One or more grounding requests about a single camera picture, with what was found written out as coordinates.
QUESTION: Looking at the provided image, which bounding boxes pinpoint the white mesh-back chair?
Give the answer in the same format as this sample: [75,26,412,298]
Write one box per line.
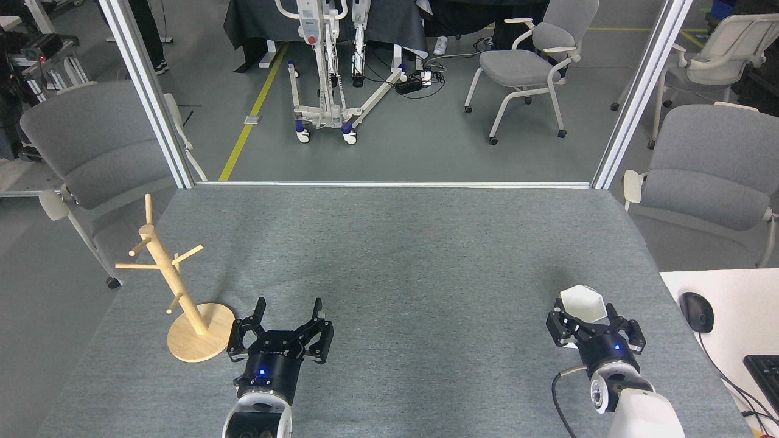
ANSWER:
[610,13,779,150]

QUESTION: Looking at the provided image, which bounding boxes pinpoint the white desk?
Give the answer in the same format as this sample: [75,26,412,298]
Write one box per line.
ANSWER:
[660,268,779,438]

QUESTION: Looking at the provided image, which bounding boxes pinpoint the black mouse cable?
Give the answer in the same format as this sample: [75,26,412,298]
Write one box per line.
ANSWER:
[697,332,779,428]

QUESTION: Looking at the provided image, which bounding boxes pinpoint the black power strip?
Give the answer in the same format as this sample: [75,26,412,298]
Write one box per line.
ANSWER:
[394,71,435,96]

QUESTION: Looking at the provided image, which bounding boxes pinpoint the white hexagonal cup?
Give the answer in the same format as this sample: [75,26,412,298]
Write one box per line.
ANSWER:
[556,285,610,349]

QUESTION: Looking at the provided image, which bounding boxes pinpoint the black computer mouse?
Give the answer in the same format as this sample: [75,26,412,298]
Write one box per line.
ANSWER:
[679,292,714,334]

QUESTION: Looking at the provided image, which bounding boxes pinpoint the silver frame post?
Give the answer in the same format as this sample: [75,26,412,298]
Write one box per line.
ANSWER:
[97,0,196,190]
[592,0,694,190]

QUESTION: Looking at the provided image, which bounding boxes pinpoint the grey chair with white frame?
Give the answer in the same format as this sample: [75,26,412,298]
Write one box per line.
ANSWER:
[464,0,600,146]
[622,102,779,268]
[20,81,208,290]

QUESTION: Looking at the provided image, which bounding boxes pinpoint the white stand on wheels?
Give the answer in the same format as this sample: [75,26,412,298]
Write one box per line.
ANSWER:
[274,0,408,145]

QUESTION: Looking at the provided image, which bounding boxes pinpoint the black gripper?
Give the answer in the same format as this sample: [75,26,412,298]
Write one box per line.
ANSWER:
[226,297,335,406]
[545,304,647,379]

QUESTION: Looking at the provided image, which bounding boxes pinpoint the person's legs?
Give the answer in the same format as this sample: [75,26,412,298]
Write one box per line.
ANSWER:
[125,0,170,77]

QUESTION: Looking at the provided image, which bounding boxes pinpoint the silver frame crossbar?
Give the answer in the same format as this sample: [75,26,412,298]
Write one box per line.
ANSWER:
[195,181,593,189]

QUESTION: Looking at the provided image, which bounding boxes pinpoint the black table cloth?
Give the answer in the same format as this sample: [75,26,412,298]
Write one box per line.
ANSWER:
[223,0,430,74]

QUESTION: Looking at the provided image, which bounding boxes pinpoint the wooden cup rack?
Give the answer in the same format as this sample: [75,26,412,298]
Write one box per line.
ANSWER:
[115,194,237,364]

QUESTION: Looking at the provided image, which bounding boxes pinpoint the black keyboard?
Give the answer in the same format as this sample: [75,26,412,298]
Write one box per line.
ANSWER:
[743,355,779,415]

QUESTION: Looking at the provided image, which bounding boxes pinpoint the dark equipment rack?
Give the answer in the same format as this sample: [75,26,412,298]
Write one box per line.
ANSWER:
[0,0,92,162]

